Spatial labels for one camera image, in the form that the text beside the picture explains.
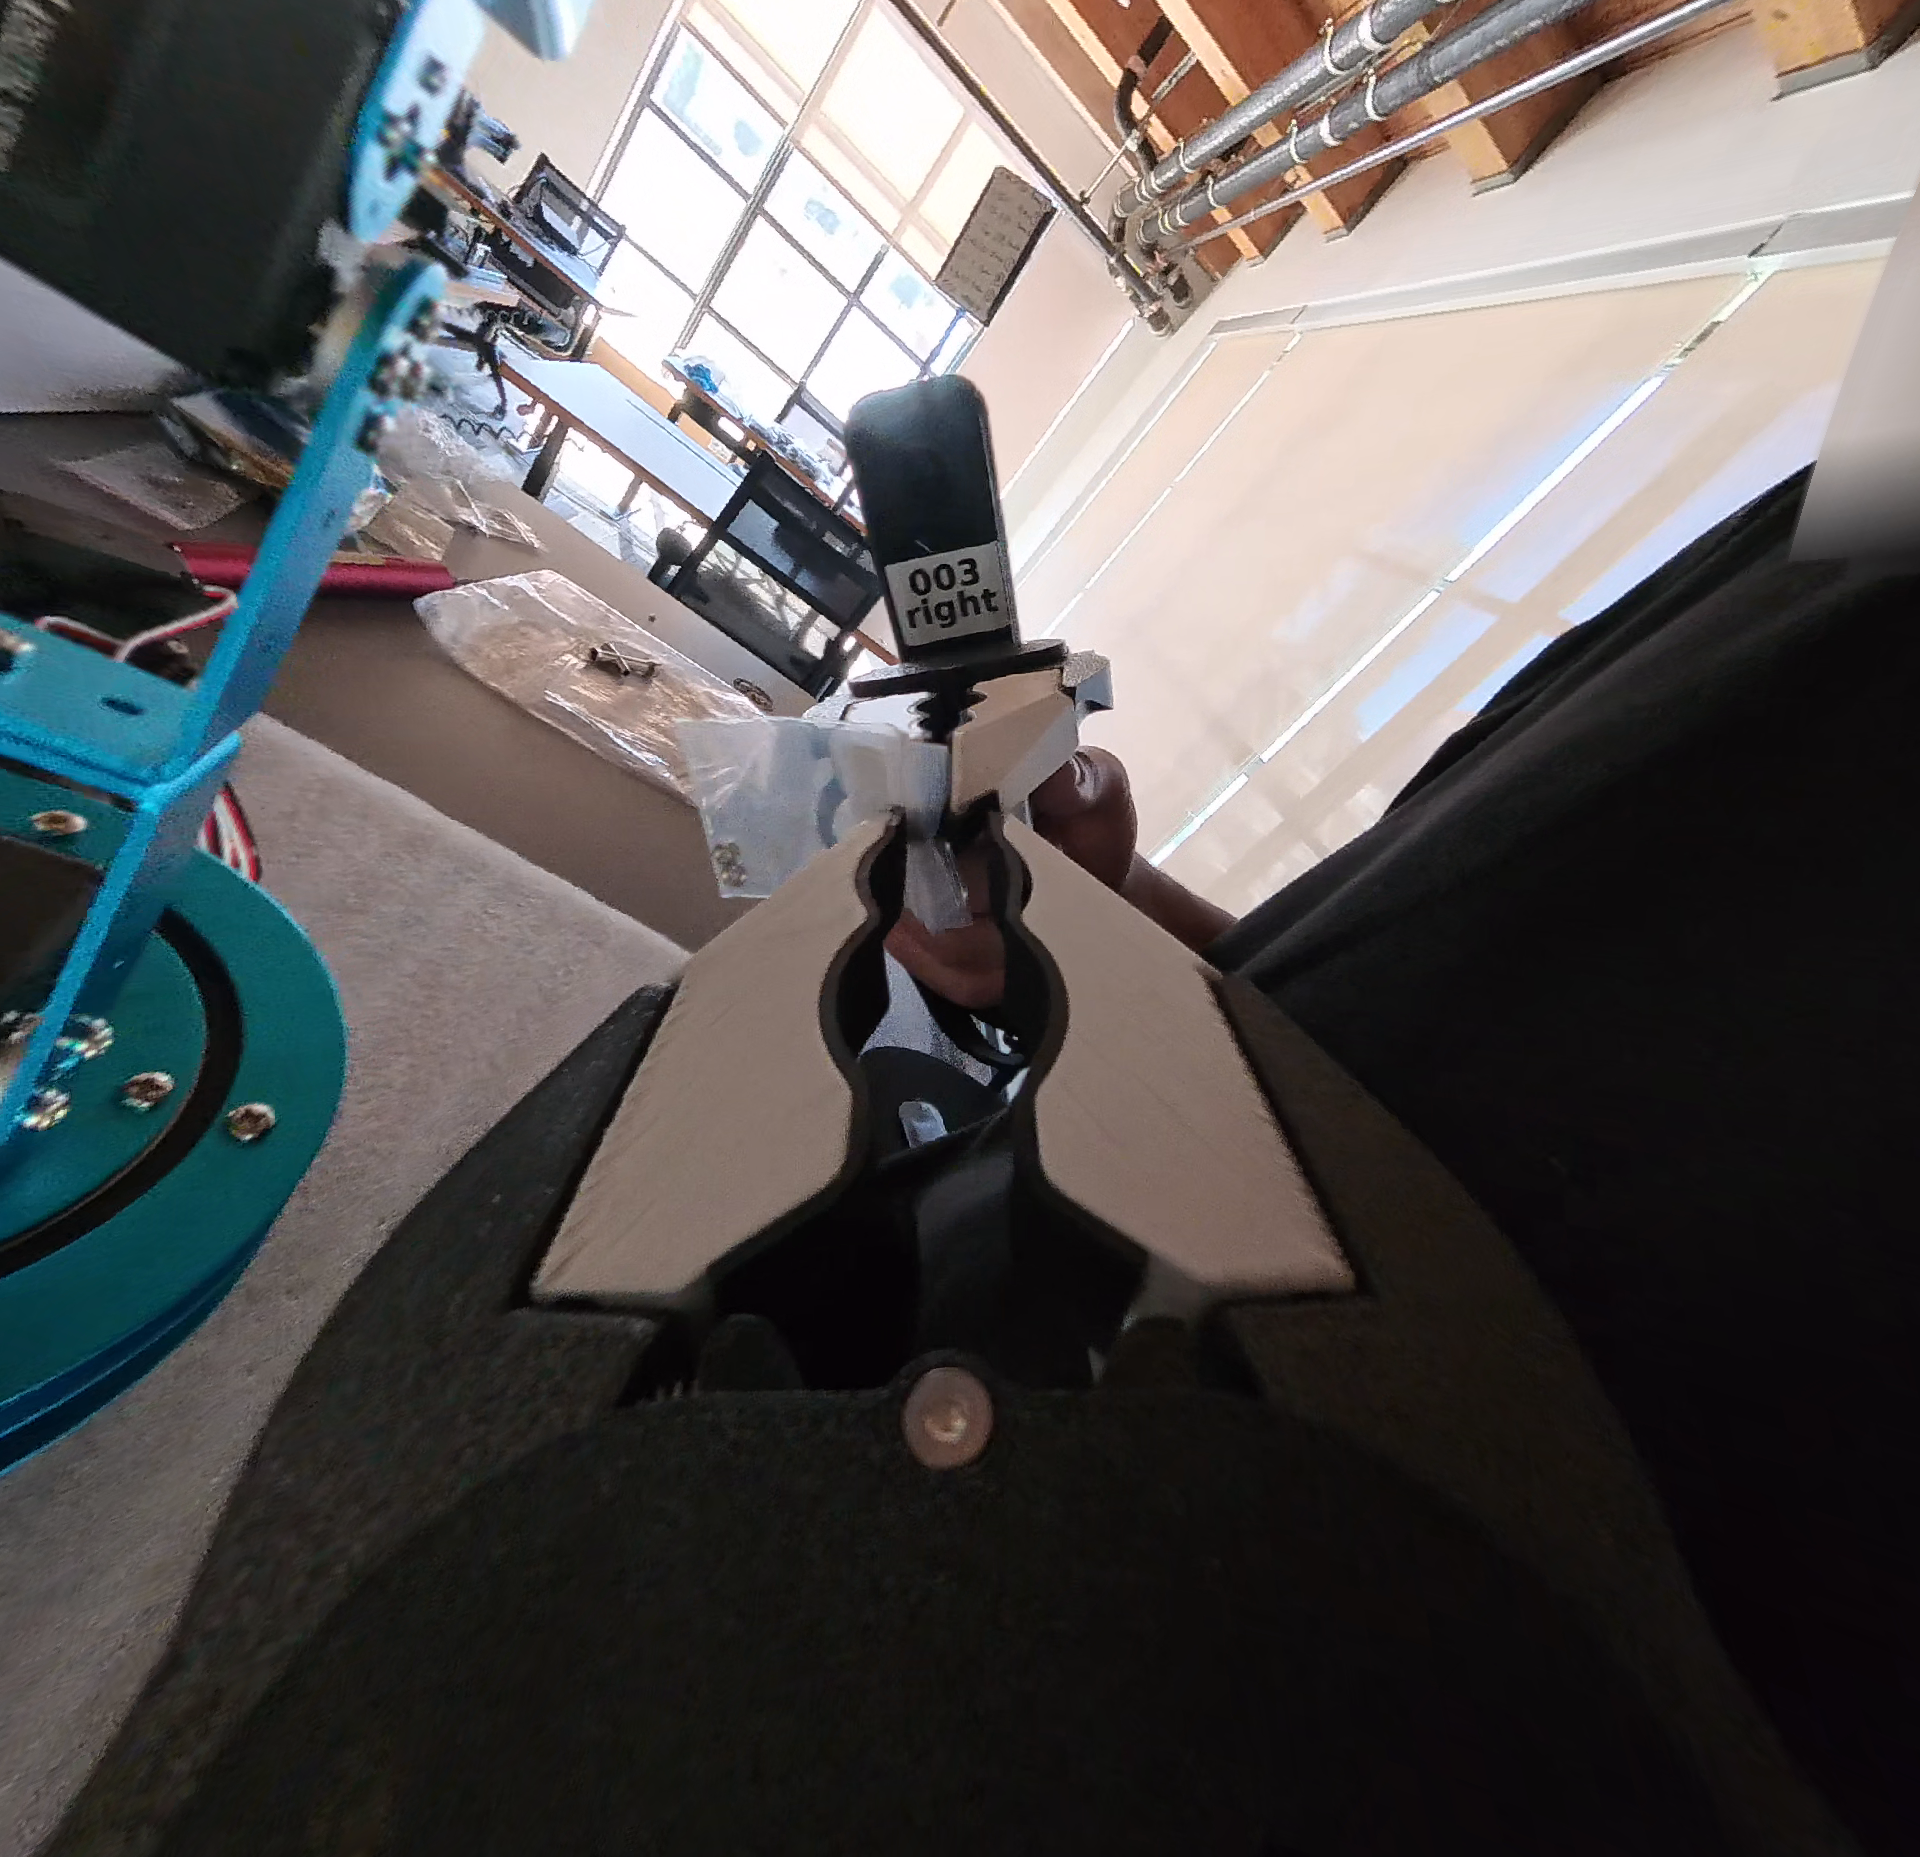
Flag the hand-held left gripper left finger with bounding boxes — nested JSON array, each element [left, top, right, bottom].
[[527, 814, 913, 1310]]

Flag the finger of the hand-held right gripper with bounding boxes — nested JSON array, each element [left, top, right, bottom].
[[953, 692, 1083, 824], [833, 714, 942, 819]]

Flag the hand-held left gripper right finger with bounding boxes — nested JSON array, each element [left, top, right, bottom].
[[980, 814, 1358, 1294]]

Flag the small clear screw bag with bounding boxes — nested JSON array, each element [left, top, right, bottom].
[[677, 709, 980, 933]]

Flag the blue toy robot arm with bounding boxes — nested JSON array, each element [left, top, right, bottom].
[[0, 0, 622, 1468]]

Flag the background desk with equipment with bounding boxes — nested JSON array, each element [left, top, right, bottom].
[[436, 86, 902, 659]]

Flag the person's right hand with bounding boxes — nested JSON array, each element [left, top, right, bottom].
[[885, 746, 1143, 1010]]

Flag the white foam sheet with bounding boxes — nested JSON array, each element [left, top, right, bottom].
[[0, 715, 691, 1815]]

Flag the large window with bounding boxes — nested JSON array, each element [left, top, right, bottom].
[[585, 0, 1111, 524]]

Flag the clear plastic bag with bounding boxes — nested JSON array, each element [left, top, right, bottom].
[[411, 569, 783, 800]]

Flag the grey ceiling pipes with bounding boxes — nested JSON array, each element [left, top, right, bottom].
[[1103, 0, 1920, 335]]

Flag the red screwdriver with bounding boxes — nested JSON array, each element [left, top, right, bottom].
[[172, 542, 459, 598]]

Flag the black wall panel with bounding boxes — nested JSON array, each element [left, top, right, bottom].
[[936, 165, 1054, 321]]

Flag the red white servo cable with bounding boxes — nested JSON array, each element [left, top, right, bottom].
[[31, 597, 267, 885]]

